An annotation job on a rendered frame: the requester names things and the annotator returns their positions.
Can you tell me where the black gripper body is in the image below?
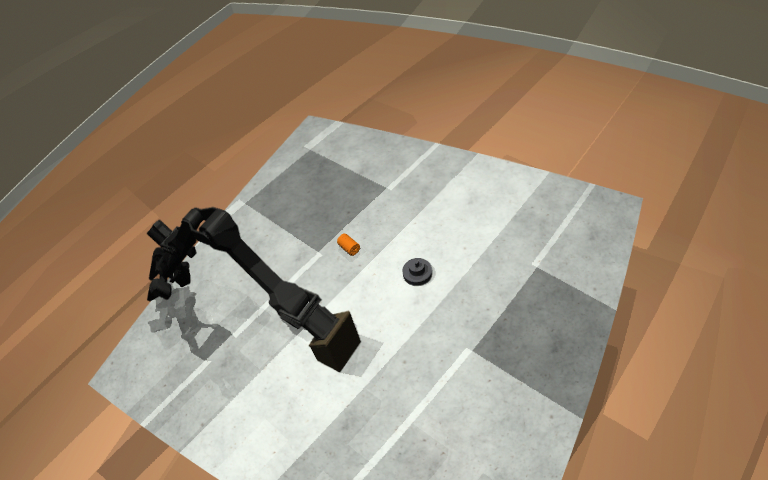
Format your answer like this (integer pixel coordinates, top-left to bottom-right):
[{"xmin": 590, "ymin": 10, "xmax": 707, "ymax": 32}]
[{"xmin": 150, "ymin": 247, "xmax": 181, "ymax": 300}]

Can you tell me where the orange knob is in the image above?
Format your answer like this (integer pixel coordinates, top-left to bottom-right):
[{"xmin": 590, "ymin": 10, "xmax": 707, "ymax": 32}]
[{"xmin": 337, "ymin": 233, "xmax": 360, "ymax": 256}]

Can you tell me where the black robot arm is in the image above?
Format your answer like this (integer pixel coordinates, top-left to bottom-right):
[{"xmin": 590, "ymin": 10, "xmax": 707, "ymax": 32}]
[{"xmin": 147, "ymin": 207, "xmax": 340, "ymax": 341}]

